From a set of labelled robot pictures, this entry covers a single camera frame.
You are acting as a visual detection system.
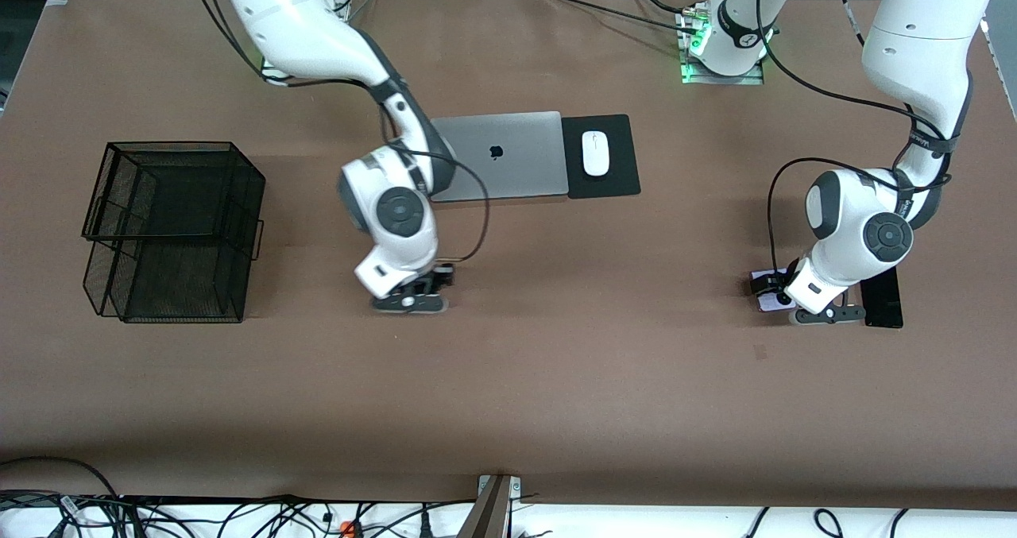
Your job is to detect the white flip phone round lenses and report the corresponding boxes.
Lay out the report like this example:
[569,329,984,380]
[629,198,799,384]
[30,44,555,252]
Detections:
[756,270,796,313]

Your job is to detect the tall black slab phone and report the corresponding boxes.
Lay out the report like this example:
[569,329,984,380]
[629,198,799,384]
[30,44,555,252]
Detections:
[860,265,905,330]

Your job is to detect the silver laptop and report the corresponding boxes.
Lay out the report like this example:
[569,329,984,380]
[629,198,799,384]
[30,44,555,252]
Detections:
[431,110,570,203]

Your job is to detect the white computer mouse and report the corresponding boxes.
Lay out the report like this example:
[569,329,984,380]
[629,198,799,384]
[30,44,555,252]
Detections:
[582,130,610,177]

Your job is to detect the black mouse pad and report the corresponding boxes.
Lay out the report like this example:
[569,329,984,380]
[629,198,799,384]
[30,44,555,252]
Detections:
[561,114,642,200]

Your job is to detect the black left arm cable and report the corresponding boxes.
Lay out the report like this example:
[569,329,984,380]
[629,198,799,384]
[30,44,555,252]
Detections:
[755,0,954,284]

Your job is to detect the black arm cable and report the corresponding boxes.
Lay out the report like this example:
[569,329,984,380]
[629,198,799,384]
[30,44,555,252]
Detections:
[755,0,954,284]
[191,0,491,265]

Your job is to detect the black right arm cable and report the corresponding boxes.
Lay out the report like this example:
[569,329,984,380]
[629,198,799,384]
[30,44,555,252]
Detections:
[191,0,491,265]

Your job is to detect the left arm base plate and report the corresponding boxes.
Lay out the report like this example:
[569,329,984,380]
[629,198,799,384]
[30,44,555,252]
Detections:
[679,52,766,87]

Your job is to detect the black wire mesh tray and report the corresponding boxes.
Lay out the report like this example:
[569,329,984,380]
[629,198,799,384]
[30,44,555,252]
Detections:
[82,141,267,324]

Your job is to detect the aluminium profile post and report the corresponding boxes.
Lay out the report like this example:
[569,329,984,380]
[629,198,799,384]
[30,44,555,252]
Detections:
[457,476,513,538]

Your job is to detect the black cable on table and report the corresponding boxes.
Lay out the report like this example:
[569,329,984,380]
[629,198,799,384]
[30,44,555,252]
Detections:
[543,0,704,34]

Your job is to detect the black looped floor cable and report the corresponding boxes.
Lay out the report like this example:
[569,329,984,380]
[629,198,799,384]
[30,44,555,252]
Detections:
[0,455,120,501]

